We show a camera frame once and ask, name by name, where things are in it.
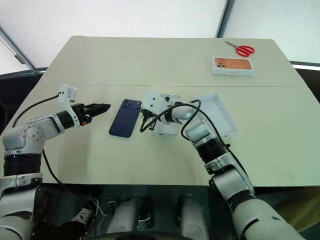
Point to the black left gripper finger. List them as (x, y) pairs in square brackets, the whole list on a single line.
[(100, 106), (96, 113)]

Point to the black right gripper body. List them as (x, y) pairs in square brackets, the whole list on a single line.
[(147, 116)]

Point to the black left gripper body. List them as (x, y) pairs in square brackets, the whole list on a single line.
[(80, 113)]

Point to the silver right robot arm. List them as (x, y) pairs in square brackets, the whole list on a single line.
[(250, 212)]

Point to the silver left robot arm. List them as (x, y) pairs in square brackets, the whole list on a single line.
[(32, 135)]

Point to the small white box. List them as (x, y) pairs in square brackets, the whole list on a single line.
[(163, 130)]

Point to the white phone box lid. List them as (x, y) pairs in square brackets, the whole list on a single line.
[(220, 113)]

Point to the white lid with orange phone print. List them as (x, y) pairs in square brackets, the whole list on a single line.
[(233, 66)]

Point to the dark blue smartphone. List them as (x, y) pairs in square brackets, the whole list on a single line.
[(125, 118)]

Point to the dark furniture beside table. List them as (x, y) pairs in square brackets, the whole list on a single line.
[(20, 80), (308, 75)]

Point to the silver rounded robot leg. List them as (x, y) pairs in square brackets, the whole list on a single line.
[(123, 217), (192, 217)]

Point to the black and white shoe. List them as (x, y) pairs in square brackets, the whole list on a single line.
[(82, 217)]

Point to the yellowish rounded object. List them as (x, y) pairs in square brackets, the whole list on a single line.
[(297, 207)]

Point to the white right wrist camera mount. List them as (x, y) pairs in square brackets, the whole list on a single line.
[(153, 101)]

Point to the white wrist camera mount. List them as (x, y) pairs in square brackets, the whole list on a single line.
[(65, 93), (153, 101)]

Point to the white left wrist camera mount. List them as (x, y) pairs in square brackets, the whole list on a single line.
[(65, 93)]

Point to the grey window frame bar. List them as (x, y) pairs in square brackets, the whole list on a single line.
[(17, 48), (225, 17)]

